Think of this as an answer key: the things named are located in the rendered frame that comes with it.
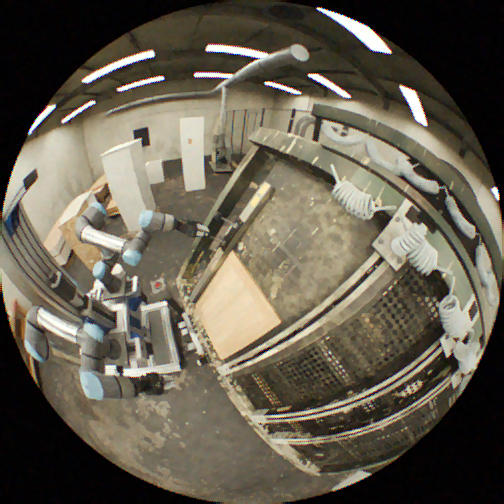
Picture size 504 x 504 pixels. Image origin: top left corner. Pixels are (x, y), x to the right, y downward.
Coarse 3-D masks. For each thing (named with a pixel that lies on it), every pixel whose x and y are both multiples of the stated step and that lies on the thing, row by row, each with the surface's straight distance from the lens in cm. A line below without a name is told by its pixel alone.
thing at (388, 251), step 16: (400, 208) 49; (416, 208) 51; (400, 224) 47; (416, 224) 35; (432, 224) 36; (384, 240) 45; (400, 240) 36; (416, 240) 35; (384, 256) 45; (400, 256) 46; (368, 272) 52; (352, 288) 52; (320, 304) 50; (336, 304) 52; (304, 320) 54; (320, 320) 52; (288, 336) 59; (256, 352) 71; (272, 352) 66; (224, 368) 97; (240, 368) 85
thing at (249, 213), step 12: (264, 192) 70; (240, 216) 76; (252, 216) 73; (240, 228) 74; (216, 252) 86; (228, 252) 82; (216, 264) 86; (204, 276) 96; (204, 288) 103; (192, 300) 114
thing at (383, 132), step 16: (320, 112) 118; (336, 112) 112; (352, 112) 107; (352, 128) 113; (368, 128) 101; (384, 128) 99; (400, 144) 96; (416, 144) 96; (416, 160) 95; (432, 160) 95; (448, 176) 96; (464, 192) 99; (464, 208) 100; (480, 208) 103; (480, 224) 104; (496, 240) 113; (496, 256) 115; (496, 272) 120
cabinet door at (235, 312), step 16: (224, 272) 83; (240, 272) 74; (208, 288) 97; (224, 288) 84; (240, 288) 75; (256, 288) 68; (208, 304) 100; (224, 304) 86; (240, 304) 76; (256, 304) 69; (208, 320) 104; (224, 320) 89; (240, 320) 79; (256, 320) 72; (272, 320) 66; (224, 336) 94; (240, 336) 83; (256, 336) 75; (224, 352) 100
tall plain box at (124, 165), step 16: (128, 144) 303; (112, 160) 301; (128, 160) 292; (112, 176) 309; (128, 176) 300; (144, 176) 355; (112, 192) 321; (128, 192) 311; (144, 192) 333; (128, 208) 327; (144, 208) 321; (128, 224) 349
